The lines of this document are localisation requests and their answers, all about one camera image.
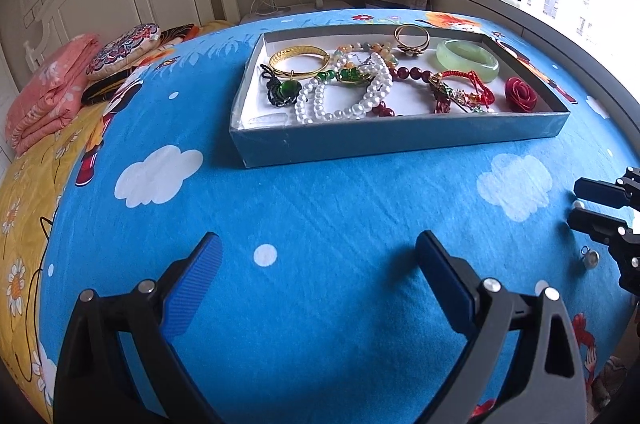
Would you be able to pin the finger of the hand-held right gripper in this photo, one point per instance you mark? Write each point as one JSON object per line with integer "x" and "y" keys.
{"x": 595, "y": 224}
{"x": 597, "y": 191}

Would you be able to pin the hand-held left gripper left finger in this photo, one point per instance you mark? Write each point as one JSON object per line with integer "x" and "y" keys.
{"x": 192, "y": 284}

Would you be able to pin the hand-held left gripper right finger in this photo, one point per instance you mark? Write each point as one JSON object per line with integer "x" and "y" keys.
{"x": 445, "y": 284}

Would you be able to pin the small silver pendant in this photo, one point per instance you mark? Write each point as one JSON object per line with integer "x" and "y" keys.
{"x": 591, "y": 260}

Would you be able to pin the red rose ornament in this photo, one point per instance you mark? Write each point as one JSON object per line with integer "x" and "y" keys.
{"x": 520, "y": 92}

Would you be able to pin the grey cardboard box tray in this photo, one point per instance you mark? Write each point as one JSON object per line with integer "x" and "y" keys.
{"x": 400, "y": 136}

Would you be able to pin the blue printed blanket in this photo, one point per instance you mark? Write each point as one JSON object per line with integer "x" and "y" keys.
{"x": 325, "y": 204}

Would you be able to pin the green jade bangle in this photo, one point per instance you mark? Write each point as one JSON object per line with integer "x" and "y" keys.
{"x": 467, "y": 71}

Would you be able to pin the yellow printed bed sheet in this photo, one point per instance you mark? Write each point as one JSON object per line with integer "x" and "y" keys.
{"x": 30, "y": 204}

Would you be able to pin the black orange patterned pillow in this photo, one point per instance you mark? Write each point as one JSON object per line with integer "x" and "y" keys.
{"x": 100, "y": 91}

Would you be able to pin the beige window sill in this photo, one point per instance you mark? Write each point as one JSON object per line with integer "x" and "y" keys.
{"x": 480, "y": 3}

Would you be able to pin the green bead gold pendant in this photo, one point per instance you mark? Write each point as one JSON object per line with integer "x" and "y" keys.
{"x": 350, "y": 75}

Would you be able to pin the pink floral quilt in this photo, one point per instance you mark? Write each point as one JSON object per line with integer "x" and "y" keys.
{"x": 45, "y": 93}

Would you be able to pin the round patterned pillow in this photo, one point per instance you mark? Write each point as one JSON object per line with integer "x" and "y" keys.
{"x": 125, "y": 48}

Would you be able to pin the gold bangle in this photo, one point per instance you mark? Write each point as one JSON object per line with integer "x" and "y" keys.
{"x": 295, "y": 50}

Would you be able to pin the white nightstand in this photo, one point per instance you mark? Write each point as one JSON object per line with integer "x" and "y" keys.
{"x": 300, "y": 9}

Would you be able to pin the white wall switch panel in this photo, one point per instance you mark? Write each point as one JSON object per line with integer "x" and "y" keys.
{"x": 32, "y": 3}

